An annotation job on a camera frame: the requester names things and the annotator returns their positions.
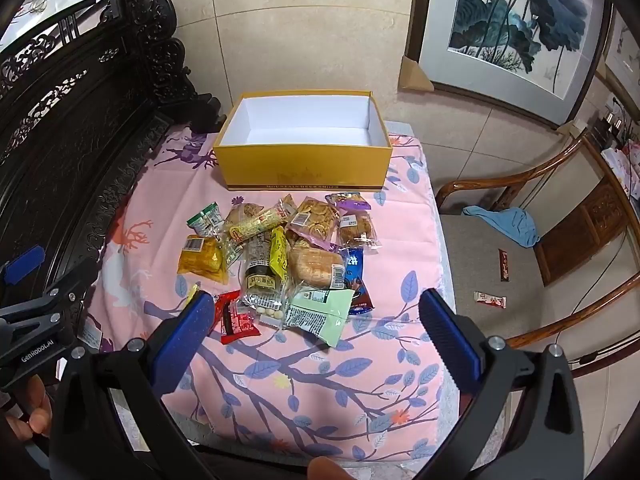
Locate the pink floral tablecloth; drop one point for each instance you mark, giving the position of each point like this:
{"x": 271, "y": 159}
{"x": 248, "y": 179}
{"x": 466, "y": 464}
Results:
{"x": 325, "y": 390}

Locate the purple pastry packet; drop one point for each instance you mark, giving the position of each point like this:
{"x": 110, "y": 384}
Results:
{"x": 359, "y": 225}

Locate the dark red snack packet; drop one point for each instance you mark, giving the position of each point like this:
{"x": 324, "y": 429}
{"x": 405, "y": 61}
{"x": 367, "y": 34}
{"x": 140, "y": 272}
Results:
{"x": 505, "y": 265}

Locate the light green snack packet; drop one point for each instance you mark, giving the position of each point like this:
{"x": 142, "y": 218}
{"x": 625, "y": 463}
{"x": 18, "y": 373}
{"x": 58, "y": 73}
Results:
{"x": 317, "y": 315}

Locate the cardboard corner protector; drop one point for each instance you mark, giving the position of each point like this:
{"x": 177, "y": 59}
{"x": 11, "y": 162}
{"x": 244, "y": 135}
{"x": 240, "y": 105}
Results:
{"x": 415, "y": 76}

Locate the green white snack packet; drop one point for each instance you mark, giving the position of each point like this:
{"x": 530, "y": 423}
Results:
{"x": 206, "y": 220}

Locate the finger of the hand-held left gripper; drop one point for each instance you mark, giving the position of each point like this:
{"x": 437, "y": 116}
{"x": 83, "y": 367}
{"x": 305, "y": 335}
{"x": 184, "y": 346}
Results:
{"x": 65, "y": 285}
{"x": 25, "y": 262}

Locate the red white snack packet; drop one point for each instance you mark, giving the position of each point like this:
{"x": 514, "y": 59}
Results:
{"x": 490, "y": 300}

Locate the framed picture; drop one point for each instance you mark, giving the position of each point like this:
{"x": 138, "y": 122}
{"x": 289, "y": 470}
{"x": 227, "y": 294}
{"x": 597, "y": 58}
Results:
{"x": 625, "y": 55}

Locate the framed lotus painting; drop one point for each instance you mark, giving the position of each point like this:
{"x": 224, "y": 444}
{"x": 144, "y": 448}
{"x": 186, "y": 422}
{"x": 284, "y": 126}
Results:
{"x": 510, "y": 20}

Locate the person's right hand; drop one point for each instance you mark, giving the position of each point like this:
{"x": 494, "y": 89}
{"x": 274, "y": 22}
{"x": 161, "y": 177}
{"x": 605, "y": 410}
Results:
{"x": 326, "y": 470}

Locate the yellow cardboard box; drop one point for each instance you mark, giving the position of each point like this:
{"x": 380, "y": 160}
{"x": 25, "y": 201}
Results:
{"x": 300, "y": 170}

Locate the bread packet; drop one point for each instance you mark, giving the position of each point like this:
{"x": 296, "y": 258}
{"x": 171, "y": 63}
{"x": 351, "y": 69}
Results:
{"x": 315, "y": 265}

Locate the wooden armchair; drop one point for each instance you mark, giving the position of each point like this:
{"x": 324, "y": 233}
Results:
{"x": 500, "y": 185}

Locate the clear green print packet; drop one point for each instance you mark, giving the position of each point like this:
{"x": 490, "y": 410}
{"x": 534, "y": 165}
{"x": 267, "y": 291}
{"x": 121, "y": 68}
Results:
{"x": 230, "y": 247}

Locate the blue cloth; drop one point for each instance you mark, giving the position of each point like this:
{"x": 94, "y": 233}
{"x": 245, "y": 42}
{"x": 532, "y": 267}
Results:
{"x": 510, "y": 220}

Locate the golden long snack packet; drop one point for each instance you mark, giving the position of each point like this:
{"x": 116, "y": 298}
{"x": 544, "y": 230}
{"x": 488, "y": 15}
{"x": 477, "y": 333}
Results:
{"x": 260, "y": 225}

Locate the person's left hand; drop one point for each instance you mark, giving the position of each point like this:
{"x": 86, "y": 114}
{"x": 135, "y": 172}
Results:
{"x": 37, "y": 410}

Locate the brown pastry packet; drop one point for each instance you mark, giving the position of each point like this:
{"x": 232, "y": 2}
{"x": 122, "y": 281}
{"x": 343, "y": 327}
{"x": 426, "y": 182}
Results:
{"x": 242, "y": 212}

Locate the blue snack packet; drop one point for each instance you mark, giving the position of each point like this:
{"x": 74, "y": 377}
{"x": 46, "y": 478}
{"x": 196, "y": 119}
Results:
{"x": 356, "y": 270}

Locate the clear dark label packet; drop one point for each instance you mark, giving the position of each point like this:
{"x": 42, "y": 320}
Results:
{"x": 261, "y": 275}

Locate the clear cracker packet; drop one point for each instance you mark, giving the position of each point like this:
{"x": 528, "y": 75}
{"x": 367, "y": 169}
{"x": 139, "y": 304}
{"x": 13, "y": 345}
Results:
{"x": 315, "y": 222}

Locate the dark carved wooden bench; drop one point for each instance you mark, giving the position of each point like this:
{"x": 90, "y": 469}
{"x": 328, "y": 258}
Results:
{"x": 75, "y": 135}

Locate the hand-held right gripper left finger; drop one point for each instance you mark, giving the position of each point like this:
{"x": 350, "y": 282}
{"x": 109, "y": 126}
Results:
{"x": 185, "y": 340}

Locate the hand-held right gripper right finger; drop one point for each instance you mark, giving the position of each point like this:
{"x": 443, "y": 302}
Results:
{"x": 450, "y": 340}

